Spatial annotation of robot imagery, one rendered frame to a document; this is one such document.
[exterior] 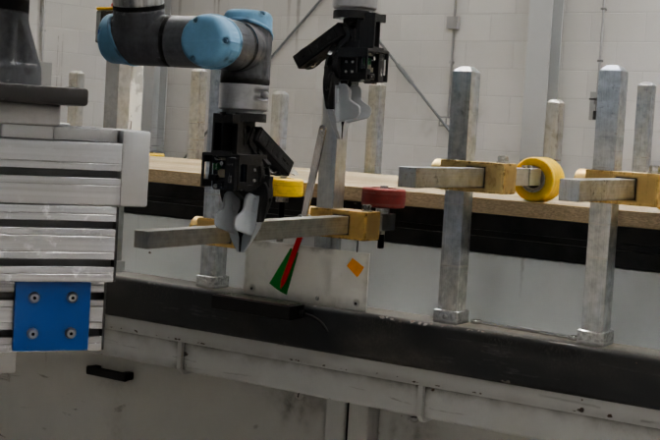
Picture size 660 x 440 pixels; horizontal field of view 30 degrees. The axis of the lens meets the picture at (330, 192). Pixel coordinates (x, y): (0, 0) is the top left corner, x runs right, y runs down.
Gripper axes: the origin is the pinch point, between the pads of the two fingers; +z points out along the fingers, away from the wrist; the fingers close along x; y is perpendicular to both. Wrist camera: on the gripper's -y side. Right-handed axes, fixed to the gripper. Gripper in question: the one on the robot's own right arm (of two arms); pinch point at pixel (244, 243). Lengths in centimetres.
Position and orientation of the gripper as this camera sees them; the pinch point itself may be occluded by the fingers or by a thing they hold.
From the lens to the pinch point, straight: 190.1
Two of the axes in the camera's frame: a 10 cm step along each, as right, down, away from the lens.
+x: 8.5, 0.8, -5.3
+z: -0.6, 10.0, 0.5
